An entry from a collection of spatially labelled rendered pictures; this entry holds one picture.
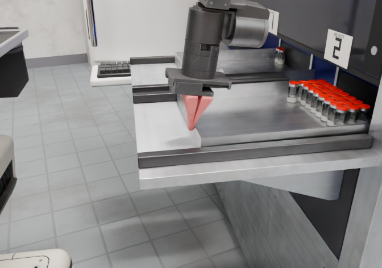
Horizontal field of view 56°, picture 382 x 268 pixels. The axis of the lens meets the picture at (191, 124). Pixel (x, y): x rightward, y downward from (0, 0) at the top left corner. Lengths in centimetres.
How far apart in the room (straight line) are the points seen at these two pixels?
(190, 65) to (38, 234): 147
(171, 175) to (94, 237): 129
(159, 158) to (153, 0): 98
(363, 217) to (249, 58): 66
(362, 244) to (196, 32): 49
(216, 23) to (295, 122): 28
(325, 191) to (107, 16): 103
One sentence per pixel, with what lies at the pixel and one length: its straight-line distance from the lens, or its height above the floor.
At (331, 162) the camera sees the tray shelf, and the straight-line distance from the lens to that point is 63.
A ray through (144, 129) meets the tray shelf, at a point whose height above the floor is 88.
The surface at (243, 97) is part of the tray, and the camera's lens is 86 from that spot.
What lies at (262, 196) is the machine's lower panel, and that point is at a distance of 123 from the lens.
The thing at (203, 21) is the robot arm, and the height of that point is 109.
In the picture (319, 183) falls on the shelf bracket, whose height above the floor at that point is 78.
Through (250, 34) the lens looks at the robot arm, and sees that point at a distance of 59.
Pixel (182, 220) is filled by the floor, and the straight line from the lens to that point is 185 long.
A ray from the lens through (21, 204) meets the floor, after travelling 214.
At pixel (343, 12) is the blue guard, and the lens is 76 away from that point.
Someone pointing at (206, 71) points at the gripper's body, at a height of 102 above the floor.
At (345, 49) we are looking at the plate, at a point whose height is 102.
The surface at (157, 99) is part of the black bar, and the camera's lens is 82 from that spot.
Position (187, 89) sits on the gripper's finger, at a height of 99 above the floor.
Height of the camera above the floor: 118
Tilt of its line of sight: 25 degrees down
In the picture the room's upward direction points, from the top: straight up
